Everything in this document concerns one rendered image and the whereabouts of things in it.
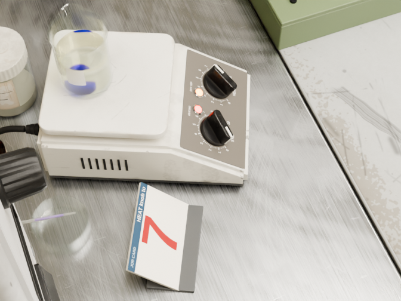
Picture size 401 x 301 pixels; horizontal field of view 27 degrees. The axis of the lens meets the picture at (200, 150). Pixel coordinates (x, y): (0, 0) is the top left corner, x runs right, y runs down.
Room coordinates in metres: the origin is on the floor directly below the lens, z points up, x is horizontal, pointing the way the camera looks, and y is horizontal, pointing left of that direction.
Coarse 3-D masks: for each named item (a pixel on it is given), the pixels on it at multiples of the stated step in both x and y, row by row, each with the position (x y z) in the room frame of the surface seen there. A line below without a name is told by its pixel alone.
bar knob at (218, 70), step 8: (216, 64) 0.50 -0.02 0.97; (208, 72) 0.50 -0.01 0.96; (216, 72) 0.50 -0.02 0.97; (224, 72) 0.50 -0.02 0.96; (208, 80) 0.49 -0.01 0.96; (216, 80) 0.49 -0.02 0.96; (224, 80) 0.49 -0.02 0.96; (232, 80) 0.49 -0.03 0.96; (208, 88) 0.48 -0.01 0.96; (216, 88) 0.49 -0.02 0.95; (224, 88) 0.49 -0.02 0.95; (232, 88) 0.48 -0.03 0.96; (216, 96) 0.48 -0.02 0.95; (224, 96) 0.48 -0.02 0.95
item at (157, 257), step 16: (144, 208) 0.36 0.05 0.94; (160, 208) 0.37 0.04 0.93; (176, 208) 0.37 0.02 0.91; (144, 224) 0.35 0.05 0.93; (160, 224) 0.35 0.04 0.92; (176, 224) 0.36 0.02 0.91; (144, 240) 0.33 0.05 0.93; (160, 240) 0.34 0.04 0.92; (176, 240) 0.34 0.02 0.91; (144, 256) 0.32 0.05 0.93; (160, 256) 0.32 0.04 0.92; (176, 256) 0.33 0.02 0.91; (144, 272) 0.30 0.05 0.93; (160, 272) 0.30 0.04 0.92
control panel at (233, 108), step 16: (192, 64) 0.51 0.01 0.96; (208, 64) 0.52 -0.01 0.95; (224, 64) 0.52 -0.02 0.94; (192, 80) 0.49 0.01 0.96; (240, 80) 0.51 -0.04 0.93; (192, 96) 0.47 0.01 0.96; (208, 96) 0.48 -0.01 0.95; (240, 96) 0.49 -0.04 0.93; (192, 112) 0.45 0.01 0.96; (208, 112) 0.46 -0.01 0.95; (224, 112) 0.47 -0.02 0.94; (240, 112) 0.47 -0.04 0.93; (192, 128) 0.43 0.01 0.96; (240, 128) 0.45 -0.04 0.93; (192, 144) 0.42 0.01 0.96; (208, 144) 0.42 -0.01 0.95; (240, 144) 0.43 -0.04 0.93; (224, 160) 0.41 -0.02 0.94; (240, 160) 0.42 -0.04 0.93
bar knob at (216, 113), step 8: (216, 112) 0.45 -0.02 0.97; (208, 120) 0.45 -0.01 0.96; (216, 120) 0.44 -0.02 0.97; (224, 120) 0.44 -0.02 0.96; (200, 128) 0.44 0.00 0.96; (208, 128) 0.44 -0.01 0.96; (216, 128) 0.44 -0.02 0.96; (224, 128) 0.43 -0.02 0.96; (208, 136) 0.43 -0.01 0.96; (216, 136) 0.43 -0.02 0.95; (224, 136) 0.43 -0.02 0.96; (232, 136) 0.43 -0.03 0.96; (216, 144) 0.42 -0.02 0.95; (224, 144) 0.43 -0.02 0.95
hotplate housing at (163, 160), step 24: (48, 144) 0.41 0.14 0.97; (72, 144) 0.41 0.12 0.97; (96, 144) 0.41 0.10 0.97; (120, 144) 0.41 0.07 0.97; (144, 144) 0.41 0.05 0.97; (168, 144) 0.41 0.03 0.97; (48, 168) 0.41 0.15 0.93; (72, 168) 0.41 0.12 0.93; (96, 168) 0.41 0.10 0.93; (120, 168) 0.41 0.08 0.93; (144, 168) 0.41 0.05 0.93; (168, 168) 0.40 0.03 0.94; (192, 168) 0.40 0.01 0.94; (216, 168) 0.40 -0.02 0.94; (240, 168) 0.41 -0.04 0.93
